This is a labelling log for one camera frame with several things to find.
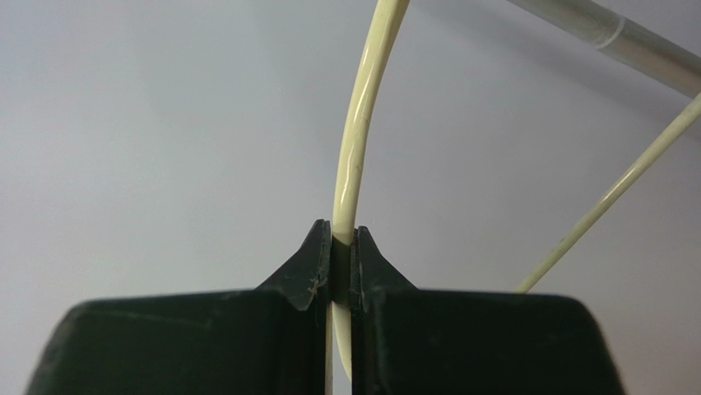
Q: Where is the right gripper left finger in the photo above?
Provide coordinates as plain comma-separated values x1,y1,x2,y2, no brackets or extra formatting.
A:
26,220,332,394

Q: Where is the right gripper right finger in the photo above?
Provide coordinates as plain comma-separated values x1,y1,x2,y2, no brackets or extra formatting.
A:
350,226,624,394

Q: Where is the cream hanger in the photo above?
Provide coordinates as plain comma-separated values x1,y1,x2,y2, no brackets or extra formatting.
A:
330,1,700,379

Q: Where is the metal clothes rack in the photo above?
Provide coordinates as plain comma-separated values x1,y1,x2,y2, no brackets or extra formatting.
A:
511,0,700,98

